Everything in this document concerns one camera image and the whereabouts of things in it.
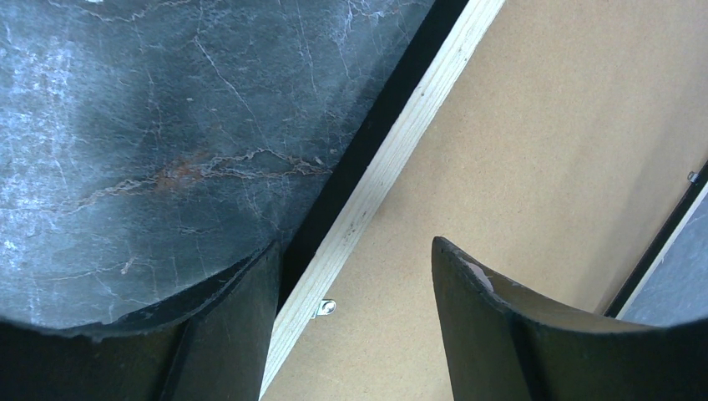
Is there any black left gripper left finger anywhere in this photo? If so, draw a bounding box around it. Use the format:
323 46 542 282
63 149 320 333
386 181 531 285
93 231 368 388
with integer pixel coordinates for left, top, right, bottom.
1 242 281 400

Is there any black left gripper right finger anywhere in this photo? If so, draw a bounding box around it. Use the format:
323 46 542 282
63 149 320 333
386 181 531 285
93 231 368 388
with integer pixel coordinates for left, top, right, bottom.
431 236 707 400

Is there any light wooden picture frame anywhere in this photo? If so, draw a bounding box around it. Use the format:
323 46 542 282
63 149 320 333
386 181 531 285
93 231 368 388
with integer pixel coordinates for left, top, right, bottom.
258 0 708 399

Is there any brown frame backing board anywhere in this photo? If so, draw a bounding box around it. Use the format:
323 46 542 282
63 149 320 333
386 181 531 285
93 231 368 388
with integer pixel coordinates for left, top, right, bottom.
262 0 708 401

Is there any small metal turn clip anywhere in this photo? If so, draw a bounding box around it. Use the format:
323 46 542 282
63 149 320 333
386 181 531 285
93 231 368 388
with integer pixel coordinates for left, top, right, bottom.
311 299 336 319

